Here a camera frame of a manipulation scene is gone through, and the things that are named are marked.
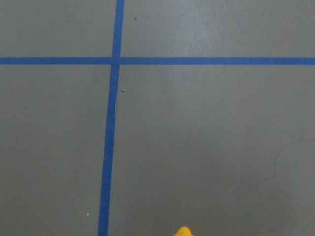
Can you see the yellow corn cob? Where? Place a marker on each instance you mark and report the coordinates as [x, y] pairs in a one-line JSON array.
[[183, 231]]

